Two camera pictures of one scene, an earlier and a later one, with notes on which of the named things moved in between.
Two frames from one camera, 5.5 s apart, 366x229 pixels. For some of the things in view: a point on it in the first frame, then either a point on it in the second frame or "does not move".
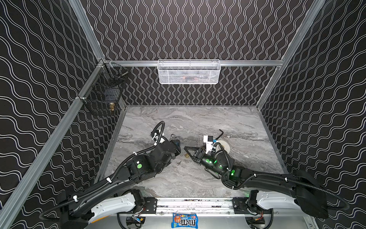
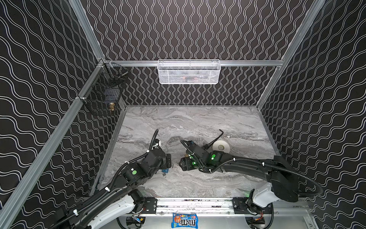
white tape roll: x=225 y=145 does not move
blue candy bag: x=180 y=220 does not move
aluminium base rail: x=189 y=206 does not move
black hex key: x=220 y=135 does not move
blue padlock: x=177 y=140 to x=166 y=171
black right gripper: x=199 y=154 to x=184 y=162
